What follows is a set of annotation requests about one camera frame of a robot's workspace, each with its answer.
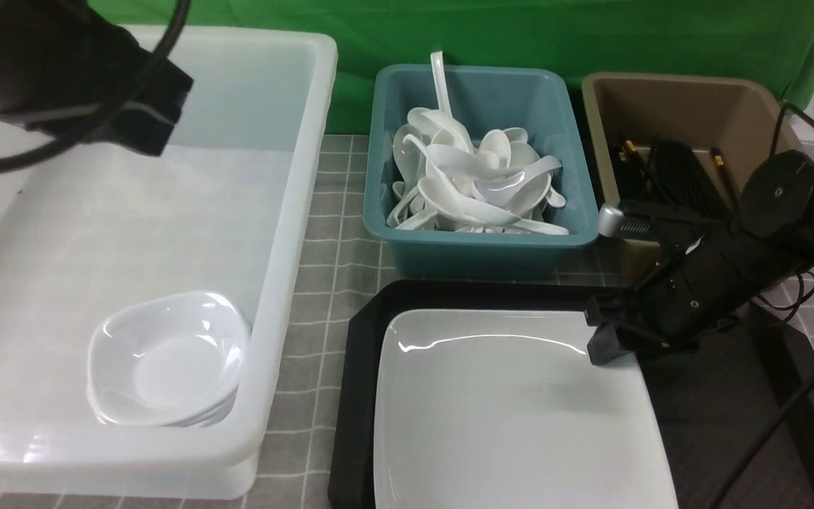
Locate pile of white spoons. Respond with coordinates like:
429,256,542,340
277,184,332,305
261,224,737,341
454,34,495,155
385,107,569,235

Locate black serving tray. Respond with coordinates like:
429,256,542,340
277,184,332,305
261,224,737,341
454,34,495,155
327,280,814,508

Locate green backdrop cloth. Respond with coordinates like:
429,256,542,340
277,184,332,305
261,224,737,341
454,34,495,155
187,1,814,134

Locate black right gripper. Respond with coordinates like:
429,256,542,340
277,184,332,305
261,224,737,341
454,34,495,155
584,234,806,366

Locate black chopsticks in bin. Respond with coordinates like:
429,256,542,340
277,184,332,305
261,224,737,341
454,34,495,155
610,132,733,219

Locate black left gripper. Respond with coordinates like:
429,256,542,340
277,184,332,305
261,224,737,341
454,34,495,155
25,67,194,157

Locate brown plastic bin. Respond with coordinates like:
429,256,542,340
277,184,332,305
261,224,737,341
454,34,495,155
582,72,801,207

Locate white plastic spoon upright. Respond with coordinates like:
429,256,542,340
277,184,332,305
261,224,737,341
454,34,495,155
430,51,453,117

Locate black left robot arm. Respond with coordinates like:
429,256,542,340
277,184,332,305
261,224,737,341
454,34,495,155
0,1,194,157

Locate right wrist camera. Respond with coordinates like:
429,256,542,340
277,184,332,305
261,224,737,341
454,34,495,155
597,199,715,249

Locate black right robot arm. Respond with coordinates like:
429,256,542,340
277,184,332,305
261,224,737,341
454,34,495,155
585,151,814,366

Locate large white square plate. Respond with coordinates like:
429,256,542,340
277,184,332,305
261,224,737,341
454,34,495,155
372,310,678,508

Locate white square bowl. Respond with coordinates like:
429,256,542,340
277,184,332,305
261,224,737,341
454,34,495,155
86,292,252,426

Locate teal plastic bin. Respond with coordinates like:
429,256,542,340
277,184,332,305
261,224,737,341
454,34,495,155
364,64,598,281

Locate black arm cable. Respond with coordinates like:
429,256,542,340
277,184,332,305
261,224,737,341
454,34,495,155
0,0,192,176

